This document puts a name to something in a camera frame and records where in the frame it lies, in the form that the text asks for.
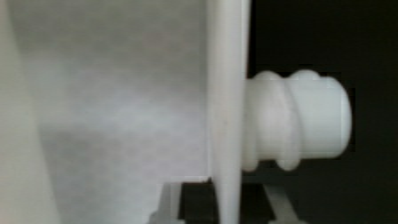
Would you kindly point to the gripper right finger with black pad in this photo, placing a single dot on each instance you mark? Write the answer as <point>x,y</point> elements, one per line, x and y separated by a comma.
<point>266,207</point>

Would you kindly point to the white cabinet door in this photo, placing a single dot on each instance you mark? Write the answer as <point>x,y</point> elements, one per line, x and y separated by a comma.
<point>135,112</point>

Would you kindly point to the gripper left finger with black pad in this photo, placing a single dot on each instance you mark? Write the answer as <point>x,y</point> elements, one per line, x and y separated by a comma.
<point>186,206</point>

